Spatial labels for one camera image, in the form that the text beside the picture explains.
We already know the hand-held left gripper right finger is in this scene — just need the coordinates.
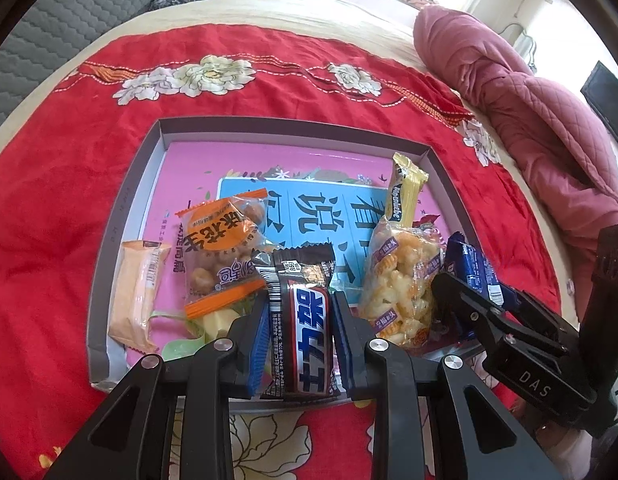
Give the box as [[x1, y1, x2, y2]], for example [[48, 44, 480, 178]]
[[330, 290, 565, 480]]

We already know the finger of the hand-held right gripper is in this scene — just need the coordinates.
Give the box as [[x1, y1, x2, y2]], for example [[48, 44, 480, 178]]
[[430, 272, 527, 361], [504, 285, 582, 356]]

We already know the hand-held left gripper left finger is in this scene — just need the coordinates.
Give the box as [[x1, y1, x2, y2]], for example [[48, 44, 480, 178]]
[[41, 302, 271, 480]]

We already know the brown chocolate bar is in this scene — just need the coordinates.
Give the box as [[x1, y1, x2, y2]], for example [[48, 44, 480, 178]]
[[251, 241, 342, 403]]

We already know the green snack packet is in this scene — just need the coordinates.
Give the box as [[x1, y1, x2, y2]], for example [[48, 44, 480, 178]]
[[149, 305, 270, 361]]

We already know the clear puffed snack packet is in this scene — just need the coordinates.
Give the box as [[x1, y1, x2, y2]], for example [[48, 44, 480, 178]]
[[358, 220, 447, 351]]

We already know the orange peanut packet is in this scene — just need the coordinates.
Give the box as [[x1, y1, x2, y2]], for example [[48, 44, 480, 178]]
[[176, 187, 280, 318]]

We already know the gold candy packet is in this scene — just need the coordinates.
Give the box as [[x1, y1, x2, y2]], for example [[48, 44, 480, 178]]
[[384, 152, 430, 228]]

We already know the peach wafer packet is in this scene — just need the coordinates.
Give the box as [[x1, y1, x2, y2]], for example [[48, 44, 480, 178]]
[[108, 240, 172, 353]]

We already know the grey shallow cardboard box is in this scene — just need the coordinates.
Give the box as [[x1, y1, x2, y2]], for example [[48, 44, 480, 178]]
[[87, 117, 490, 413]]

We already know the pink book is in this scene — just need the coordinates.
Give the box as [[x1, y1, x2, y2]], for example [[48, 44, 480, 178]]
[[124, 141, 460, 401]]

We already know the pink quilt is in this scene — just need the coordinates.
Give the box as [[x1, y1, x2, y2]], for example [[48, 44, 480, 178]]
[[413, 5, 618, 306]]

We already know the black monitor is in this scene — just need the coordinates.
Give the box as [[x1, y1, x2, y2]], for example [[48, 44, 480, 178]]
[[580, 60, 618, 136]]

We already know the red floral blanket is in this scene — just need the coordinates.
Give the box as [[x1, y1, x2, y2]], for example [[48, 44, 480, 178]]
[[0, 25, 562, 480]]

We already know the grey quilted headboard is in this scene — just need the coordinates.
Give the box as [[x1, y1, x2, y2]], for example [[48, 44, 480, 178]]
[[0, 0, 195, 136]]

